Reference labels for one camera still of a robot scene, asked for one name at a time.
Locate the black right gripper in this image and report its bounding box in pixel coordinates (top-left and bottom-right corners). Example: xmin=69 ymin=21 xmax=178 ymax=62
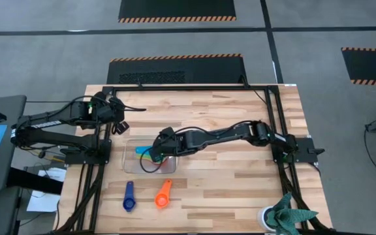
xmin=151 ymin=126 xmax=191 ymax=164

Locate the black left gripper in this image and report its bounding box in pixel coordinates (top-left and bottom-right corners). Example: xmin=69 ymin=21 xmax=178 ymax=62
xmin=91 ymin=92 xmax=147 ymax=135

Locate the red measuring cup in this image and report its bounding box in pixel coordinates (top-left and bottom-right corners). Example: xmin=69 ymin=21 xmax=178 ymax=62
xmin=157 ymin=156 xmax=176 ymax=168

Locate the light blue measuring cup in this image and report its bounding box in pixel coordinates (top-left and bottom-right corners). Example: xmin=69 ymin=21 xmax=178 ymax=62
xmin=134 ymin=146 xmax=155 ymax=157

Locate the orange measuring cup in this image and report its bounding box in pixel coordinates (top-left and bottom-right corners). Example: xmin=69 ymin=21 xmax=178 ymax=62
xmin=154 ymin=178 xmax=173 ymax=210

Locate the clear plastic basket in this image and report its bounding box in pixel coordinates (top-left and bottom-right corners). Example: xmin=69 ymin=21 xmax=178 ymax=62
xmin=122 ymin=139 xmax=179 ymax=174

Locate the navy blue measuring cup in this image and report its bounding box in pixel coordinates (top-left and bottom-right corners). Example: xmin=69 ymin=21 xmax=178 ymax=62
xmin=122 ymin=181 xmax=136 ymax=213

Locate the black striped-edge floor mat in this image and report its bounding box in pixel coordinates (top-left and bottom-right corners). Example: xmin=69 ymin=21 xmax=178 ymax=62
xmin=117 ymin=0 xmax=237 ymax=24
xmin=106 ymin=54 xmax=248 ymax=85
xmin=341 ymin=47 xmax=376 ymax=87

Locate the white paper sheet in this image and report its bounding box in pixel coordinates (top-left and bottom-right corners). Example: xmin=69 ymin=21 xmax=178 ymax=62
xmin=26 ymin=190 xmax=61 ymax=213
xmin=37 ymin=166 xmax=67 ymax=183

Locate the white plant pot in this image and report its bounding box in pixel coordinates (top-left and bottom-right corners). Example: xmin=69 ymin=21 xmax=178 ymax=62
xmin=257 ymin=206 xmax=274 ymax=232

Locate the black shelf bar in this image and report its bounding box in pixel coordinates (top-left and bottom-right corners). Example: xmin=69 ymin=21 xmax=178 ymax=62
xmin=7 ymin=166 xmax=64 ymax=196

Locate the green artificial plant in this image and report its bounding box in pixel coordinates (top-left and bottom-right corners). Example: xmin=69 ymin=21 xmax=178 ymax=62
xmin=266 ymin=191 xmax=319 ymax=235

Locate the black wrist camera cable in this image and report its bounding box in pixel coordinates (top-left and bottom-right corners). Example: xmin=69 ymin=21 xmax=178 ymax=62
xmin=139 ymin=146 xmax=165 ymax=174

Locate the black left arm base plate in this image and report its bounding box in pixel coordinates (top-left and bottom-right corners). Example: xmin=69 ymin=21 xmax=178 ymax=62
xmin=60 ymin=148 xmax=112 ymax=166

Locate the black power cable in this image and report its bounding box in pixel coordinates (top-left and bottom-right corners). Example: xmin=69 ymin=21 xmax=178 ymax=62
xmin=239 ymin=74 xmax=269 ymax=107

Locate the black sleeved cable bundle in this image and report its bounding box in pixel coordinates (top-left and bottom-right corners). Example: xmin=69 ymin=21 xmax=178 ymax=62
xmin=55 ymin=163 xmax=106 ymax=234
xmin=277 ymin=163 xmax=334 ymax=232

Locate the yellow and black cable bundle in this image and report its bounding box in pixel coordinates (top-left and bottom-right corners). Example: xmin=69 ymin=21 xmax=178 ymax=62
xmin=15 ymin=140 xmax=67 ymax=163

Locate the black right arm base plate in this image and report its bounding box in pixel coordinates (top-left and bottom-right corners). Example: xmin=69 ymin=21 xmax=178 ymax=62
xmin=270 ymin=136 xmax=325 ymax=164

